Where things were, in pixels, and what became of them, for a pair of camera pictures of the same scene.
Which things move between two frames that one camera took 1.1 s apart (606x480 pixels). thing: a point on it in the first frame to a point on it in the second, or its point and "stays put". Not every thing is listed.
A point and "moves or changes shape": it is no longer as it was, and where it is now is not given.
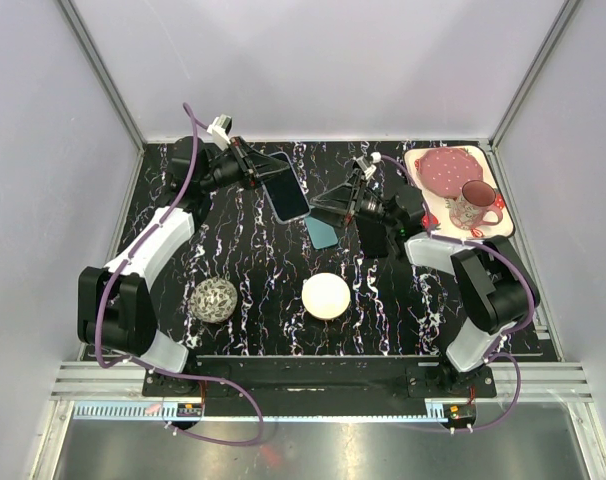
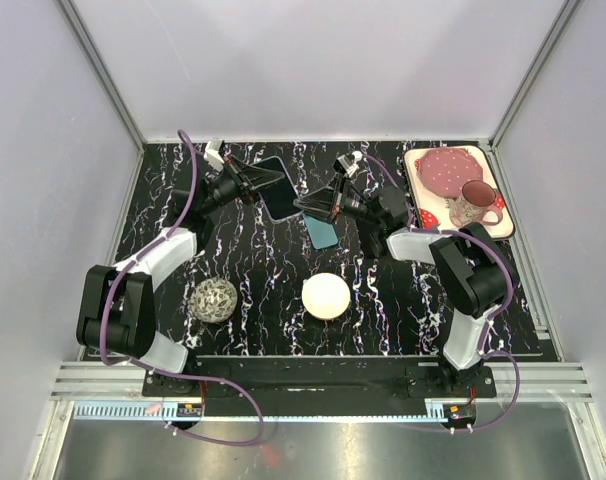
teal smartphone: x=321 y=234 stays put
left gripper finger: x=264 y=162 to x=257 y=175
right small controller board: x=463 y=413 stays put
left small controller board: x=189 y=409 stays put
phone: x=374 y=240 stays put
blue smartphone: x=286 y=194 moves or changes shape
